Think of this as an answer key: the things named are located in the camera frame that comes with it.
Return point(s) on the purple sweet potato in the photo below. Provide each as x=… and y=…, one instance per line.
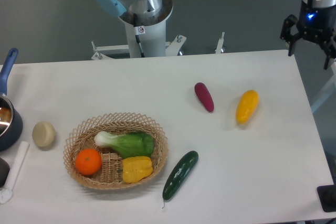
x=204, y=96

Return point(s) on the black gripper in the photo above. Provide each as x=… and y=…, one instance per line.
x=316, y=24

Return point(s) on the blue saucepan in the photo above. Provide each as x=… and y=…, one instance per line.
x=11, y=120

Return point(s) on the beige round bun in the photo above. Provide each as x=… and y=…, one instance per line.
x=43, y=134

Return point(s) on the green cucumber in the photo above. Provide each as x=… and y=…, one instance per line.
x=178, y=175

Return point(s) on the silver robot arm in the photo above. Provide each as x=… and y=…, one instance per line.
x=315, y=24

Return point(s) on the woven wicker basket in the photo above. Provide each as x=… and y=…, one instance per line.
x=109, y=176

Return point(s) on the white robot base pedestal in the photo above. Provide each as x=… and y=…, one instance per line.
x=145, y=26

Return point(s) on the dark round object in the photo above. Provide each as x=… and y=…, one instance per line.
x=4, y=171

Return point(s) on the orange fruit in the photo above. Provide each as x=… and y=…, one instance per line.
x=88, y=162

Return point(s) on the black device at edge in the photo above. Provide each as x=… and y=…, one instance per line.
x=327, y=197

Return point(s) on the green bok choy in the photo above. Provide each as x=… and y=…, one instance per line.
x=126, y=145

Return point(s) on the yellow bell pepper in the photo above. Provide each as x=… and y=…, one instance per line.
x=136, y=168

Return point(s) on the yellow mango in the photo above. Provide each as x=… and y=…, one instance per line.
x=248, y=103

